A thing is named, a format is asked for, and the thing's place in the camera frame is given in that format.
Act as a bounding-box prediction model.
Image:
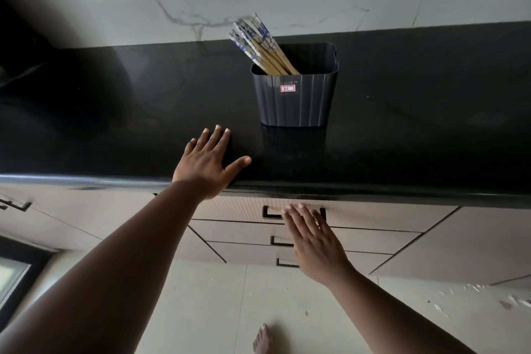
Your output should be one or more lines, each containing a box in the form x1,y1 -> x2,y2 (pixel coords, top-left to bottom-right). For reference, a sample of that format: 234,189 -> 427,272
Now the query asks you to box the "person's right hand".
282,203 -> 357,288

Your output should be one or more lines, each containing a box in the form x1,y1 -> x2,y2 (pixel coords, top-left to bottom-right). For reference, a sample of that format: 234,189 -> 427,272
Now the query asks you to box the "beige cabinet door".
0,185 -> 102,252
31,186 -> 227,264
368,205 -> 531,287

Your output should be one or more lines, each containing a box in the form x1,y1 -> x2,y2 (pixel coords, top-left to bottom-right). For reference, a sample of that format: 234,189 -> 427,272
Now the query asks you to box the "person's left forearm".
0,179 -> 208,354

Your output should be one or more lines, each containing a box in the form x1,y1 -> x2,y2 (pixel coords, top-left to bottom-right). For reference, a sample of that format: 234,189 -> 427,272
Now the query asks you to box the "black framed panel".
0,236 -> 55,330

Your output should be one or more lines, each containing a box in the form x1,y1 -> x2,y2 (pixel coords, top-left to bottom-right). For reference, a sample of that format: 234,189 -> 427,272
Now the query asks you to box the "white floor debris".
427,282 -> 531,318

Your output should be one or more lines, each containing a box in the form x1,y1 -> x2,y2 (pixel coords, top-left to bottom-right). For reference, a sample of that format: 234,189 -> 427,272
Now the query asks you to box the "dark grey plastic container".
250,42 -> 340,128

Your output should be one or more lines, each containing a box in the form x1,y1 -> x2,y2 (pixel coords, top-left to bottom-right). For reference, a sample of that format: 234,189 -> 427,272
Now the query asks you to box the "person's bare foot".
252,323 -> 271,354

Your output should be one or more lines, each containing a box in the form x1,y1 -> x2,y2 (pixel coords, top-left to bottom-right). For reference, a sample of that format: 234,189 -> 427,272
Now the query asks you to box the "bundle of patterned chopsticks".
228,12 -> 301,76

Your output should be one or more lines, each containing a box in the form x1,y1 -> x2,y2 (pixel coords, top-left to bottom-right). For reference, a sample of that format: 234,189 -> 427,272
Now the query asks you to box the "person's left hand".
172,125 -> 253,201

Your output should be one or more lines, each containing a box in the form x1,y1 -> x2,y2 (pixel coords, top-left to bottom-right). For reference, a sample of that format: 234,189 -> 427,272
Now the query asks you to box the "person's right forearm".
325,266 -> 478,354

